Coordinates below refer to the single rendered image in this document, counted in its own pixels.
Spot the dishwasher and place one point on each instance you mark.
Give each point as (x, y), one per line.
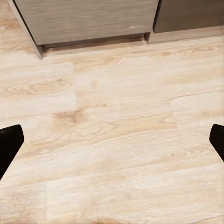
(65, 22)

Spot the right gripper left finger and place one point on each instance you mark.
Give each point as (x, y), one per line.
(11, 139)

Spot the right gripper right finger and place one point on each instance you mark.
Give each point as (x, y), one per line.
(217, 139)

